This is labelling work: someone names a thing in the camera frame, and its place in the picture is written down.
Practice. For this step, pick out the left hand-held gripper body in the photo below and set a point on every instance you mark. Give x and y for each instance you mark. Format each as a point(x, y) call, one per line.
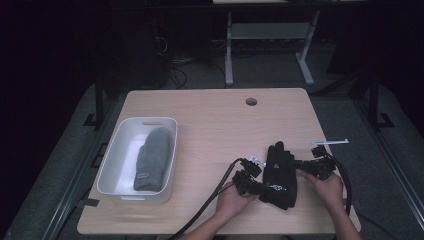
point(246, 181)

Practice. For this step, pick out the person's left hand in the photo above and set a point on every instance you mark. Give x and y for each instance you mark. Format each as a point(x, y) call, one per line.
point(231, 201)

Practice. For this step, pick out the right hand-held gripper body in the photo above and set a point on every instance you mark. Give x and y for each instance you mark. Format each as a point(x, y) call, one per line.
point(323, 166)

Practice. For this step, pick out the grey mitten with label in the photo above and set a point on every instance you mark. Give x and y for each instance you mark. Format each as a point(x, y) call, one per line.
point(153, 160)

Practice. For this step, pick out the black metal stand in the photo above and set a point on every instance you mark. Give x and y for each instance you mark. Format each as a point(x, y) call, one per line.
point(99, 100)
point(374, 100)

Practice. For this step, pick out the white metal desk frame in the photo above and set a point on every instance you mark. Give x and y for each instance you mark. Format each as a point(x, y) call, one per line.
point(266, 30)

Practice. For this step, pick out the white plastic bin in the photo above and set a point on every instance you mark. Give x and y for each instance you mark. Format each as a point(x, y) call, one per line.
point(121, 166)

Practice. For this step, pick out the black tape strip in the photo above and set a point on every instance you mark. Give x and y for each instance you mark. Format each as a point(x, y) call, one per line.
point(89, 202)

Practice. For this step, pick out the person's right hand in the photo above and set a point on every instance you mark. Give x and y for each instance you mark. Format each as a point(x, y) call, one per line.
point(328, 190)

